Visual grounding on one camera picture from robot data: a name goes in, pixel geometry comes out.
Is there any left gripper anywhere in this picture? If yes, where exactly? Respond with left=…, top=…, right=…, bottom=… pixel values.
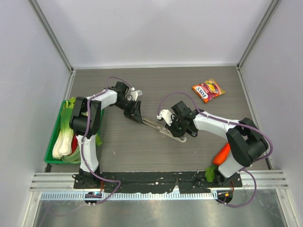
left=114, top=99, right=143, bottom=123

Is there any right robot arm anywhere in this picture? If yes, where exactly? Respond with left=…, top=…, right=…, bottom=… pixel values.
left=157, top=101, right=269, bottom=187

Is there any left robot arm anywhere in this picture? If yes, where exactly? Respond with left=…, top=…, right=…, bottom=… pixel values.
left=69, top=81, right=143, bottom=189

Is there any orange candy bag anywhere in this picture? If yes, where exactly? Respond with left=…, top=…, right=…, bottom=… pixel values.
left=192, top=79, right=225, bottom=103

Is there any orange toy carrot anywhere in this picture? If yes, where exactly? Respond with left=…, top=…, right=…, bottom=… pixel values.
left=213, top=143, right=231, bottom=166

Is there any red toy chili pepper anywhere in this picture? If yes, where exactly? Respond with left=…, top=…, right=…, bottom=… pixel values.
left=71, top=135, right=78, bottom=153

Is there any green plastic tray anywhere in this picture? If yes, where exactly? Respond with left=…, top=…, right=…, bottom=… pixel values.
left=44, top=99, right=105, bottom=165

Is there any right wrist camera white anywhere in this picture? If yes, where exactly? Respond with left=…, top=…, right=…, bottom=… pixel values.
left=156, top=109, right=177, bottom=126

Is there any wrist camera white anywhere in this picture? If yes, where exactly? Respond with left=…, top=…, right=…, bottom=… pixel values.
left=128, top=87, right=143, bottom=101
left=156, top=109, right=177, bottom=126

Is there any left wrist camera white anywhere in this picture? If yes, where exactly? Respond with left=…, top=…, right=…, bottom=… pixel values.
left=128, top=87, right=143, bottom=101

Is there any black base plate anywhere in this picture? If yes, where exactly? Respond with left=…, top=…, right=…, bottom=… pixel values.
left=72, top=171, right=242, bottom=194

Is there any white slotted cable duct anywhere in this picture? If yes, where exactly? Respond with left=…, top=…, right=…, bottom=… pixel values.
left=40, top=191, right=217, bottom=201

